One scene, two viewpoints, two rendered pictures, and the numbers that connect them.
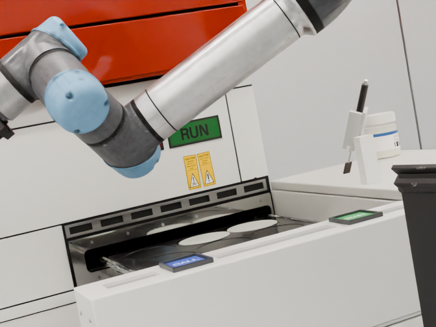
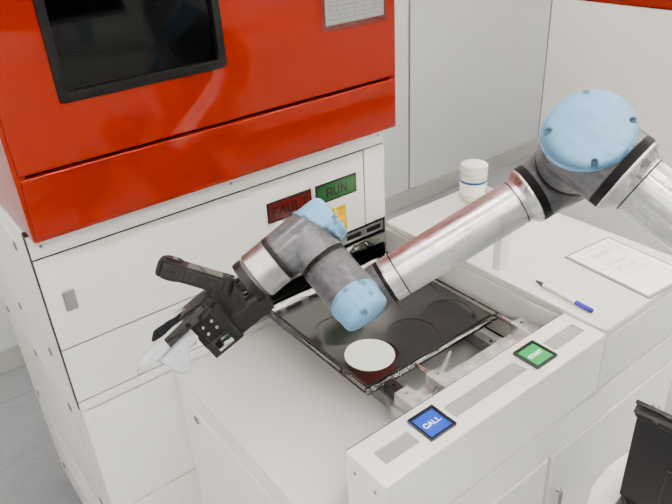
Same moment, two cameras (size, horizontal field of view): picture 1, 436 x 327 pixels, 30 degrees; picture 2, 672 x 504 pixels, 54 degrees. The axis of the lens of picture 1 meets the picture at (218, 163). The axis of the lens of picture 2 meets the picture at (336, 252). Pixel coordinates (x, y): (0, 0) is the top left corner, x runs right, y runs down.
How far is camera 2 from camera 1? 0.75 m
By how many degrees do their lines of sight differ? 28
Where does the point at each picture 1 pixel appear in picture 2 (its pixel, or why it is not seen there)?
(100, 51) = (276, 136)
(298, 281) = (506, 425)
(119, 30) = (293, 113)
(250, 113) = (379, 167)
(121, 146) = not seen: hidden behind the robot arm
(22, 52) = (296, 243)
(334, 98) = not seen: hidden behind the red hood
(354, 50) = not seen: outside the picture
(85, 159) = (250, 225)
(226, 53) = (471, 242)
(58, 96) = (352, 312)
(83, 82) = (374, 297)
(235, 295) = (470, 448)
